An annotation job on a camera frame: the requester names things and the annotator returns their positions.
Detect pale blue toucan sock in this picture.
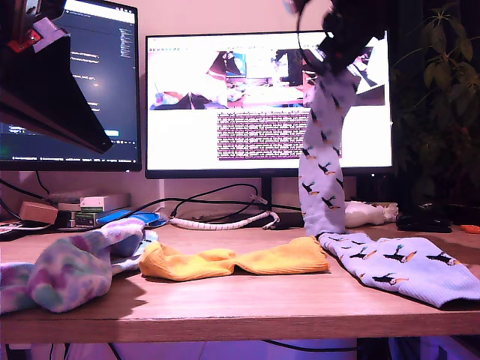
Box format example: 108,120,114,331
298,69,361,237
318,232,480,309

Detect tie-dye Hugging Face sock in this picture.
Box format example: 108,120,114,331
0,229,161,315
26,218,146,314

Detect dark-screen computer monitor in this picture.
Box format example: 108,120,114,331
0,0,143,173

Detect green houseplant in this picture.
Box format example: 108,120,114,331
389,2,480,217

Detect green printed small boxes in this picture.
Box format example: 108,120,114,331
55,209,98,229

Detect black white printed card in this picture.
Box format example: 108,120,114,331
0,220,53,242

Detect white box with green label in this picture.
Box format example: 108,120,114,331
79,193,131,215

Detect blue plastic packet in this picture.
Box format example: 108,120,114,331
95,209,168,228

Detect black monitor stand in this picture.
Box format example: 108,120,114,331
224,177,305,230

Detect white game controller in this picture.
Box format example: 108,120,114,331
344,201,398,229

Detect white-screen computer monitor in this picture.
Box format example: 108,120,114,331
144,29,395,180

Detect black pouch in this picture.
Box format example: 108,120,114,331
395,211,453,234

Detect yellow sock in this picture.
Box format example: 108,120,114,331
138,235,331,282

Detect pale grey camera box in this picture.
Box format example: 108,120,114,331
32,17,71,53

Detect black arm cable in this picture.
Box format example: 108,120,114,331
295,0,333,74

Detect white spiral cable wrap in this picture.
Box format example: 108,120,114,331
169,210,281,232

